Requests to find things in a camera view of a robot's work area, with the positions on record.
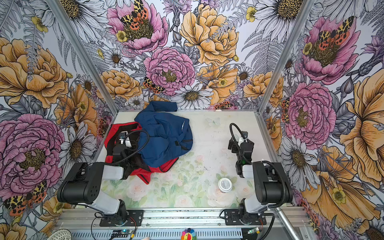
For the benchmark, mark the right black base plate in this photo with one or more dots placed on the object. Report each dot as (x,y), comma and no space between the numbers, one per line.
(233,217)

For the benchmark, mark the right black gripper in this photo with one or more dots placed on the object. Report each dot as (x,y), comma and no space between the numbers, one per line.
(233,150)

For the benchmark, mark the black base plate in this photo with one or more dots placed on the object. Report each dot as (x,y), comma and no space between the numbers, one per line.
(233,217)
(132,218)

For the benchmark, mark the red black jacket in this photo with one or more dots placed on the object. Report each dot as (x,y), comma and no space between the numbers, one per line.
(137,166)

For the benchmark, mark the blue jacket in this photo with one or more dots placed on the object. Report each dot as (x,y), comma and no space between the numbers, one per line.
(164,136)

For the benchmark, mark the white slotted cable duct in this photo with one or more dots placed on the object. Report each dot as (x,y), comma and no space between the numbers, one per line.
(161,234)

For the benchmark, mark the silver metal pole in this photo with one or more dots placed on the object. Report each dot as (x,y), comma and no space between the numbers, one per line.
(287,224)

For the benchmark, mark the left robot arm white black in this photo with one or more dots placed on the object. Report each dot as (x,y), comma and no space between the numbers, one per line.
(82,185)

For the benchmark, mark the small green circuit board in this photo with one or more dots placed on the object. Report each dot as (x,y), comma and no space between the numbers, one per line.
(120,234)

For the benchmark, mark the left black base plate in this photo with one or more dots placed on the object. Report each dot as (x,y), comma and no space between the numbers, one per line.
(132,218)

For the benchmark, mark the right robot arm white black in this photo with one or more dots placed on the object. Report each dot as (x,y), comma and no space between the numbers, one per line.
(272,189)

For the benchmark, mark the white round jar lid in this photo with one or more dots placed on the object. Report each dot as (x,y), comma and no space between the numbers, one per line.
(225,185)

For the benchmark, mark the colourful round sticker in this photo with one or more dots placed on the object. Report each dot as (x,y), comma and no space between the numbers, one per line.
(189,234)

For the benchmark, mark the aluminium front rail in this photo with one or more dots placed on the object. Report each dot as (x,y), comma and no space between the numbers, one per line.
(172,218)

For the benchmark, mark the white perforated round object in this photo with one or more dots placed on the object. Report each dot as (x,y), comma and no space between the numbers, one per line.
(62,234)

